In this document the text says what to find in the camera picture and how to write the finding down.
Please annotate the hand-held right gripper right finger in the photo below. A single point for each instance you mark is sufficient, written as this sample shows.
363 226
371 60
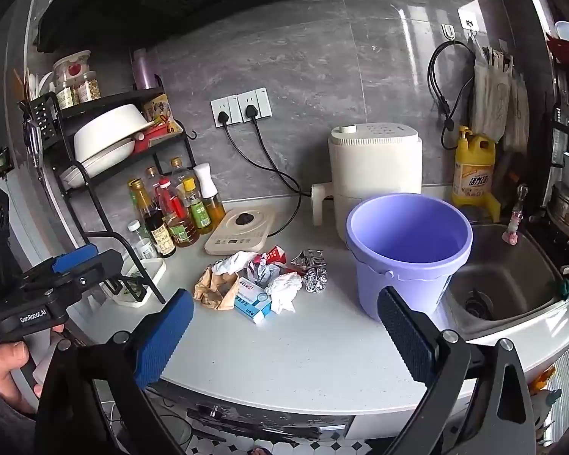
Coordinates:
403 336

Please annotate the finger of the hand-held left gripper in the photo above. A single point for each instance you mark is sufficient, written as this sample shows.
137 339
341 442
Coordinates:
106 268
73 258

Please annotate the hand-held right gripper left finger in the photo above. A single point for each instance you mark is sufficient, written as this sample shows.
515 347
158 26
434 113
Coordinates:
163 336

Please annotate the brown paper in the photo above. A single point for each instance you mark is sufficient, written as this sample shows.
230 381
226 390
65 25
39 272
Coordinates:
213 289

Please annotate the blue and white box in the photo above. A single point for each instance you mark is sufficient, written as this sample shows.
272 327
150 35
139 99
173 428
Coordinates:
251 301

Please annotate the purple plastic bucket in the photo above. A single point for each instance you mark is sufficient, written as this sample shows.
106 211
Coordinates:
408 227

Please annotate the person's left forearm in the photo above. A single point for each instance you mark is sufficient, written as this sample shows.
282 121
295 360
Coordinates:
4 429

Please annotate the person's left hand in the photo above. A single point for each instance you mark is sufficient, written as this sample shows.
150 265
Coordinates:
4 365

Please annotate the white tray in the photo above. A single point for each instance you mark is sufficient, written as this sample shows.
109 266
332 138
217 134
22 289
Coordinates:
147 272

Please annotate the small clear white cap bottle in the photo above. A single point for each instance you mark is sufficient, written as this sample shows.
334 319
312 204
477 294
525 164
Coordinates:
142 244

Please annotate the dark soy sauce bottle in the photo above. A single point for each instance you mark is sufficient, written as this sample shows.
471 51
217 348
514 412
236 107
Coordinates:
161 237

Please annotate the yellow liquid bottle gold cap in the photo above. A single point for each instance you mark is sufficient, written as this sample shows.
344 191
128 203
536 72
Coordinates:
139 196

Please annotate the red cap oil bottle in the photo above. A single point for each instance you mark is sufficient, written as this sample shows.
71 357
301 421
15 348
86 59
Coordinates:
178 230

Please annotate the white plate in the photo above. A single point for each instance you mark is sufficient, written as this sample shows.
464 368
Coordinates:
99 163

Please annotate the short gold cap bottle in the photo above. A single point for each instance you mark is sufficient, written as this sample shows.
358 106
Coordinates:
151 177

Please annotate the yellow cap green label bottle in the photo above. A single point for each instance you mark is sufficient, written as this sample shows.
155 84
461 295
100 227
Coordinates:
199 211

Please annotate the crumpled printed paper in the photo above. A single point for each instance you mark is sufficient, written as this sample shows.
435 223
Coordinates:
261 272

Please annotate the kitchen sink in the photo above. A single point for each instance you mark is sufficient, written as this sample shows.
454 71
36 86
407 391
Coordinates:
502 270

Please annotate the small black screen device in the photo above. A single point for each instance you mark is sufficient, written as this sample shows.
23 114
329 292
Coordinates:
0 163

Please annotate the tall clear gold cap bottle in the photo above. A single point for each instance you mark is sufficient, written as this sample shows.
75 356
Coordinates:
180 170

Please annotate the white top oil sprayer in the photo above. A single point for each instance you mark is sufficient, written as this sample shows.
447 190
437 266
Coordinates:
208 189

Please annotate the beige induction cooker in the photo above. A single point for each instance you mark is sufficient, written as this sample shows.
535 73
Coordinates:
246 237

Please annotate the large white bowl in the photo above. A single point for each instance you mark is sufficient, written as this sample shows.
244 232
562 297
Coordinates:
109 130

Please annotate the black perforated holder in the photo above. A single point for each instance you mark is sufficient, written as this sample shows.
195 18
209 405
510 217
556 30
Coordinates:
43 118

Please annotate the red plastic container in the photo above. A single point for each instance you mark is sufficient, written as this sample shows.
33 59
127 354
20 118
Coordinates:
159 132

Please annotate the small glass jar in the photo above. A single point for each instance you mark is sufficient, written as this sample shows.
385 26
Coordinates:
66 97

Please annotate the black kitchen rack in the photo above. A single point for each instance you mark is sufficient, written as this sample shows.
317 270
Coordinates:
111 100

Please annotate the pink glass ornament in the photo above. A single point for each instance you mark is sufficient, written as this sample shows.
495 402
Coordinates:
517 220

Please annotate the white air fryer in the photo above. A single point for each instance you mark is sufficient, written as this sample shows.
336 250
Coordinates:
374 170

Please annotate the yellow snack packet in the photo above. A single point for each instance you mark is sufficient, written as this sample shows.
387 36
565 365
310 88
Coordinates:
159 106

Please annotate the glass jar of nuts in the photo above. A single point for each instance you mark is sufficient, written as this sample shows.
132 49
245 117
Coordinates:
88 87

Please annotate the white spoon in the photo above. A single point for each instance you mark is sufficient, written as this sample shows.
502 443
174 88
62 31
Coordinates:
46 84

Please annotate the yellow dish soap bottle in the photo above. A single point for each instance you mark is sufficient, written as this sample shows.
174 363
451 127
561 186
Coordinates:
474 170

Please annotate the purple cup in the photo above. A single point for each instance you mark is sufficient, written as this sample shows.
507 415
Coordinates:
145 68

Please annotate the hanging white bag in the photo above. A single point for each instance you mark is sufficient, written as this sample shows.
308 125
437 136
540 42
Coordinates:
491 99

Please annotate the black dish rack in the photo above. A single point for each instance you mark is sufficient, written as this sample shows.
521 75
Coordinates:
566 128

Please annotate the white wall socket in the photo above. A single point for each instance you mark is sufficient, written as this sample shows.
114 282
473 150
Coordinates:
261 102
220 104

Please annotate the white wall hook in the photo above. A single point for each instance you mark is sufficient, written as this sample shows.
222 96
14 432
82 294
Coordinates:
468 18

